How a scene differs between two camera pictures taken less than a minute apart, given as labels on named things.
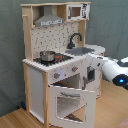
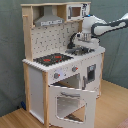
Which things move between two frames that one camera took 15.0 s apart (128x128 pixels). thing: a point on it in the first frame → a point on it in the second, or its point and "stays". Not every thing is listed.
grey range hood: [48, 18] stays
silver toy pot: [47, 55] → [81, 51]
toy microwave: [77, 11] stays
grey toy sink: [79, 51] stays
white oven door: [88, 96] stays
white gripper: [96, 60] → [85, 39]
